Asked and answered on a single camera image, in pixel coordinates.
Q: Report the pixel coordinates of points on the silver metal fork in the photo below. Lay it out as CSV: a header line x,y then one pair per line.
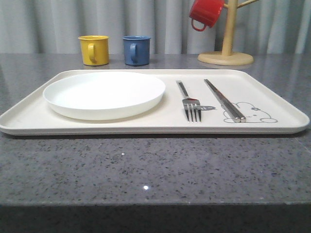
x,y
191,106

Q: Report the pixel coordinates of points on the white round plate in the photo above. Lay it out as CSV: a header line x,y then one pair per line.
x,y
105,95

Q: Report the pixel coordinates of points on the blue enamel mug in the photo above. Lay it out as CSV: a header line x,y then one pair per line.
x,y
136,50

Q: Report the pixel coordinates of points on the yellow enamel mug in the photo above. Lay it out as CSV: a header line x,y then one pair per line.
x,y
94,50

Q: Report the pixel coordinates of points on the wooden mug tree stand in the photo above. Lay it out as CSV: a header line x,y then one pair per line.
x,y
227,57

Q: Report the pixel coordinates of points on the beige rabbit serving tray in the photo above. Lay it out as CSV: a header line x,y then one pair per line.
x,y
240,103

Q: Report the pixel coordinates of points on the red enamel mug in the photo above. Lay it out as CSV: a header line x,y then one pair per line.
x,y
206,12

